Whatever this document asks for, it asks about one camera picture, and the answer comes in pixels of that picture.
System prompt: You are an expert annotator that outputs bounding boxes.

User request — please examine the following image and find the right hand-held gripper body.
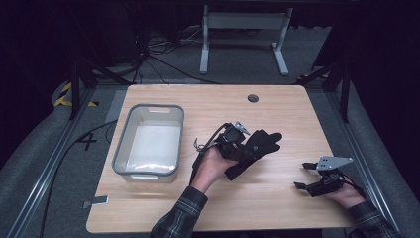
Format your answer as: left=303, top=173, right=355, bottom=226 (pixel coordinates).
left=305, top=156, right=354, bottom=198

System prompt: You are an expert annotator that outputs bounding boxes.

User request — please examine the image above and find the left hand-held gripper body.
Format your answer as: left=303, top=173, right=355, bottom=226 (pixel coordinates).
left=216, top=121, right=252, bottom=161

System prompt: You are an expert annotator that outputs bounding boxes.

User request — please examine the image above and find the white plastic bin grey rim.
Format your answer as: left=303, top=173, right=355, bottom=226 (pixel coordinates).
left=111, top=103, right=185, bottom=183

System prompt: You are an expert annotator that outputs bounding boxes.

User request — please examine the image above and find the person's right hand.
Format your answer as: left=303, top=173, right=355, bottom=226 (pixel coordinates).
left=325, top=182, right=367, bottom=210

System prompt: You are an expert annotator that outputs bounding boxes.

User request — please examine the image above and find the person's left hand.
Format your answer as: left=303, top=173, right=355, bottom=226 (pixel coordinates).
left=190, top=145, right=240, bottom=194

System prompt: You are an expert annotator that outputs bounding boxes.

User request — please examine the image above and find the black metal stand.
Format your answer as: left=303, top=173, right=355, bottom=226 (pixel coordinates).
left=68, top=59, right=133, bottom=121
left=296, top=60, right=353, bottom=124

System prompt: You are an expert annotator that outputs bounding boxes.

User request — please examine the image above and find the grey metal clamp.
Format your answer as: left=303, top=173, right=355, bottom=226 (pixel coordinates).
left=82, top=195, right=110, bottom=209

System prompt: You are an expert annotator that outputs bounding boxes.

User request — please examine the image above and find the right hand-held gripper cable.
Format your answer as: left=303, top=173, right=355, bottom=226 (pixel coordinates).
left=340, top=174, right=367, bottom=200

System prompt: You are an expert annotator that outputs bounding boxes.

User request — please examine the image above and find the white metal desk frame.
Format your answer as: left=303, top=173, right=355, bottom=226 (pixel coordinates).
left=199, top=4, right=294, bottom=76

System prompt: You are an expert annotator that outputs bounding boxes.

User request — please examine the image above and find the bundle of floor cables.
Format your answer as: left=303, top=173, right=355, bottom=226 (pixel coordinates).
left=132, top=25, right=221, bottom=85

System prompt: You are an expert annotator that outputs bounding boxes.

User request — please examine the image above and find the black floor cable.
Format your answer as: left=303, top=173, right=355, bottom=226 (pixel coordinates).
left=39, top=119, right=119, bottom=238

